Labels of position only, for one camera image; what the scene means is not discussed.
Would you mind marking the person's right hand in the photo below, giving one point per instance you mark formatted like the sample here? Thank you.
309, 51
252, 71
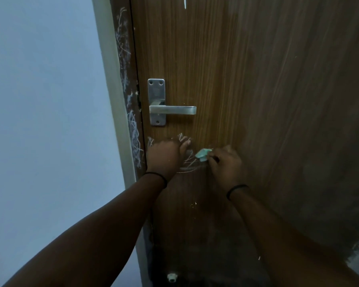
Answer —
227, 168

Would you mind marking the black left wrist band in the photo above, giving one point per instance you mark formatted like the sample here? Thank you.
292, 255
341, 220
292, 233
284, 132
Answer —
158, 175

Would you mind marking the person's left hand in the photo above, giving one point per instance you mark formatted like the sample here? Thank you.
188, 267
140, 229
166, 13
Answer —
163, 158

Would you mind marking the brown wooden door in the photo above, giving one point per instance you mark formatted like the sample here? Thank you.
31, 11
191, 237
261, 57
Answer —
257, 116

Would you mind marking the person's left thumb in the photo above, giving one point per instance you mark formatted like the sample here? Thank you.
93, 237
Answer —
185, 149

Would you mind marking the person's left forearm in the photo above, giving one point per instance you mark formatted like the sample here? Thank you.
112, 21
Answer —
89, 233

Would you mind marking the person's right forearm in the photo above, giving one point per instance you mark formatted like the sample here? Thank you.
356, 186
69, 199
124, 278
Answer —
290, 245

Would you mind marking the white door stopper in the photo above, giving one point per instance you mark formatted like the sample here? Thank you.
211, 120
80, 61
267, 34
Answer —
172, 277

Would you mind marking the black right wrist band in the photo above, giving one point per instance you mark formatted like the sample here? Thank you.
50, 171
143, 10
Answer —
236, 188

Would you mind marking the person's right fingers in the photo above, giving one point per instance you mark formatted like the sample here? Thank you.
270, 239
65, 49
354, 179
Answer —
220, 153

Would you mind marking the black wrist band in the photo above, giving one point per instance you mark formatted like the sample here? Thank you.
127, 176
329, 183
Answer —
236, 188
158, 175

